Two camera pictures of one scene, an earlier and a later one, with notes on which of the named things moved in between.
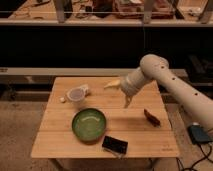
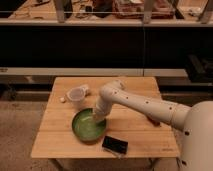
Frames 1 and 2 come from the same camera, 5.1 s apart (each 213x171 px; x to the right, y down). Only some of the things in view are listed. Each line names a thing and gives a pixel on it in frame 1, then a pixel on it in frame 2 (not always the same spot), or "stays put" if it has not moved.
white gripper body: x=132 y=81 to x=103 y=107
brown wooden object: x=154 y=121 stays put
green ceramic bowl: x=88 y=125 stays put
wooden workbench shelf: x=111 y=13 stays put
